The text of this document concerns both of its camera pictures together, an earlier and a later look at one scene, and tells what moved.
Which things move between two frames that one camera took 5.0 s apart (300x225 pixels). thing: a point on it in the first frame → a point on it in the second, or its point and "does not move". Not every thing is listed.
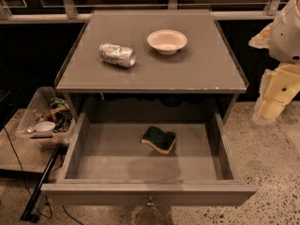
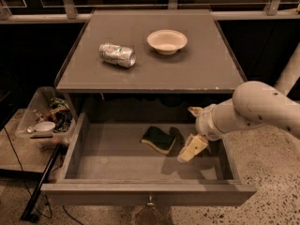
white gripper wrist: [287, 37] → [203, 122]
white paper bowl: [167, 41] does not move
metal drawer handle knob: [150, 203] does not move
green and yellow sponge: [161, 141] does not move
